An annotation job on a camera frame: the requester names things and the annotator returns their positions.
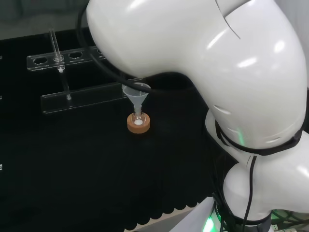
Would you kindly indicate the clear plastic funnel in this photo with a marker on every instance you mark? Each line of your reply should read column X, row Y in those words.
column 136, row 93

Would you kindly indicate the clear funnel stand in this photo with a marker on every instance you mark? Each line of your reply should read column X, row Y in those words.
column 79, row 97

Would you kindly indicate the round-bottom glass flask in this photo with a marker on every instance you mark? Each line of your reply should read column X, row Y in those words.
column 138, row 120

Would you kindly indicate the black table cloth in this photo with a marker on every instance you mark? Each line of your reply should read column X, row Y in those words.
column 72, row 157

